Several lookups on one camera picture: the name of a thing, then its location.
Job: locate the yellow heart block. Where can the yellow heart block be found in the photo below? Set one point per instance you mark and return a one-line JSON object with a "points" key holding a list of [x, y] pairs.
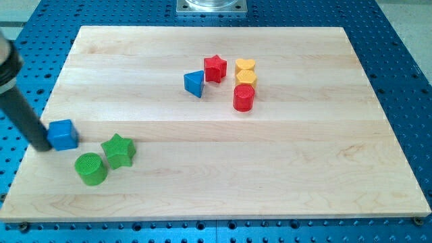
{"points": [[244, 64]]}

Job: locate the blue triangle block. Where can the blue triangle block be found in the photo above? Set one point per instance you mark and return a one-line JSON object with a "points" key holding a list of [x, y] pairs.
{"points": [[194, 83]]}

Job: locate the red cylinder block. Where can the red cylinder block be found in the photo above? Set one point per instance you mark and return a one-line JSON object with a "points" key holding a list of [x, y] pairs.
{"points": [[243, 97]]}

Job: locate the yellow hexagon block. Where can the yellow hexagon block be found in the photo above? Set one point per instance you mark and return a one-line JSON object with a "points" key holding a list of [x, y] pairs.
{"points": [[246, 77]]}

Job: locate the red star block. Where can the red star block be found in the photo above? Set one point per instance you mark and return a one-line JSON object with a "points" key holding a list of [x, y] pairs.
{"points": [[215, 69]]}

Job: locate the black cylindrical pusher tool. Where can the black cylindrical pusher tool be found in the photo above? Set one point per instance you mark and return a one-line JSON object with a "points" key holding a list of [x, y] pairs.
{"points": [[22, 115]]}

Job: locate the green cylinder block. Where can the green cylinder block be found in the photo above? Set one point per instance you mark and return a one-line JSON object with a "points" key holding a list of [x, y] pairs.
{"points": [[91, 169]]}

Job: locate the green star block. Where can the green star block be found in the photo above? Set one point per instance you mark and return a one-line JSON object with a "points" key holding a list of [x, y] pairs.
{"points": [[119, 151]]}

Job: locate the blue cube block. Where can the blue cube block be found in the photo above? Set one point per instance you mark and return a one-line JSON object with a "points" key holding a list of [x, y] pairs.
{"points": [[62, 135]]}

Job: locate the light wooden board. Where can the light wooden board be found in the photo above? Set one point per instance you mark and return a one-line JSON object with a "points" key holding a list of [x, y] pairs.
{"points": [[316, 143]]}

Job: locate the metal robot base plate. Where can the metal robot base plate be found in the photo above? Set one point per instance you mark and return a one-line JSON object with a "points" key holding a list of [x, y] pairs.
{"points": [[211, 6]]}

